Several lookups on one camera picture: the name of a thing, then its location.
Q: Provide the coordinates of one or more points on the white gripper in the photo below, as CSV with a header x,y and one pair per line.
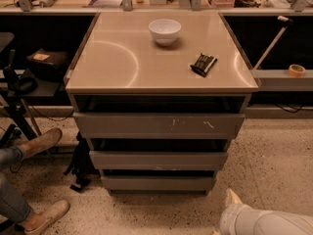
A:
x,y
231,217

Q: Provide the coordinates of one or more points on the grey bottom drawer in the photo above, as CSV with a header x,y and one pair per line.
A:
x,y
159,183

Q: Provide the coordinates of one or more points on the grey drawer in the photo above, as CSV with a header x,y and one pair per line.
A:
x,y
159,126
158,160
159,183

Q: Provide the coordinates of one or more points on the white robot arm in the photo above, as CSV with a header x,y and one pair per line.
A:
x,y
241,219

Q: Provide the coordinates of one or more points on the grey middle drawer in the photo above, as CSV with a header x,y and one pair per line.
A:
x,y
158,160

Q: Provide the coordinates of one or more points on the grey drawer cabinet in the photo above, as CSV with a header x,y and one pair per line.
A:
x,y
121,69

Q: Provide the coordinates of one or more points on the grey top drawer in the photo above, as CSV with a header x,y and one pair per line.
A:
x,y
159,126

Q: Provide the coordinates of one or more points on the black snack bag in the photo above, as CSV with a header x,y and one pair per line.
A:
x,y
203,64

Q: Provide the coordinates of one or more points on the tan tape roll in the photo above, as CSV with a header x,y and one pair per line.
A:
x,y
296,70

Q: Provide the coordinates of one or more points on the white ceramic bowl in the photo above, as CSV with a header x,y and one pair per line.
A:
x,y
164,31

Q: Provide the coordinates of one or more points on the white stick with black tip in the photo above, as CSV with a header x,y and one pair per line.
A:
x,y
286,23

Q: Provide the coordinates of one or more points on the tan shoe upper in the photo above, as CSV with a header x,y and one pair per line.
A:
x,y
41,143

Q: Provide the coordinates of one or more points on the blue jeans lower leg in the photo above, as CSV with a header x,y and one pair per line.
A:
x,y
12,204

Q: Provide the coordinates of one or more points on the blue jeans leg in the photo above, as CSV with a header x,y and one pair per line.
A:
x,y
12,204
10,156

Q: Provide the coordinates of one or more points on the black side table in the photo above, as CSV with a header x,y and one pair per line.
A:
x,y
44,89

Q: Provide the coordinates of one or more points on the blue jeans upper leg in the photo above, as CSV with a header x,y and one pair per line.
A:
x,y
10,156

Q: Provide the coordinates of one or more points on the black box with label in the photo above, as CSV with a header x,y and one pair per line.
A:
x,y
49,65

